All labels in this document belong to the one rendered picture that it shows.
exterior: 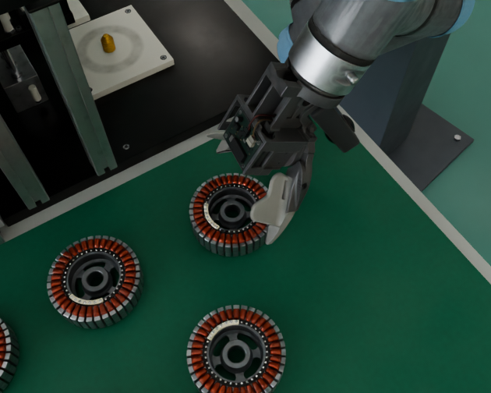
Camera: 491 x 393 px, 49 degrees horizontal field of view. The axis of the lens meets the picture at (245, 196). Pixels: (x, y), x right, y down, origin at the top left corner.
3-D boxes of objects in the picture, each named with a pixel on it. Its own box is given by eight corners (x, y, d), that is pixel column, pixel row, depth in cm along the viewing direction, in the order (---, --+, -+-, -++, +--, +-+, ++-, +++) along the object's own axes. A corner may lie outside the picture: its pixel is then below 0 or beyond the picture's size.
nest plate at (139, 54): (132, 10, 93) (131, 4, 92) (174, 65, 86) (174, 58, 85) (49, 44, 88) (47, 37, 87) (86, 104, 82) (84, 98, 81)
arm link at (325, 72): (347, 22, 57) (389, 74, 53) (323, 56, 60) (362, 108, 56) (294, 11, 53) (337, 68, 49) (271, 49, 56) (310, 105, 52)
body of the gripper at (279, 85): (213, 130, 62) (263, 45, 55) (270, 131, 68) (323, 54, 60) (241, 182, 59) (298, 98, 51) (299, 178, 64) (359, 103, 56)
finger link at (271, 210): (235, 247, 63) (245, 169, 61) (274, 242, 67) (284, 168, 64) (252, 256, 61) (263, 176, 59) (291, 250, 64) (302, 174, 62)
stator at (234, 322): (302, 377, 63) (305, 369, 60) (217, 430, 60) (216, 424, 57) (252, 298, 68) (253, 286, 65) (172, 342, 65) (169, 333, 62)
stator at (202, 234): (252, 174, 78) (252, 159, 75) (287, 238, 72) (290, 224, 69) (178, 203, 75) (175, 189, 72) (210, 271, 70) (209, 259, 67)
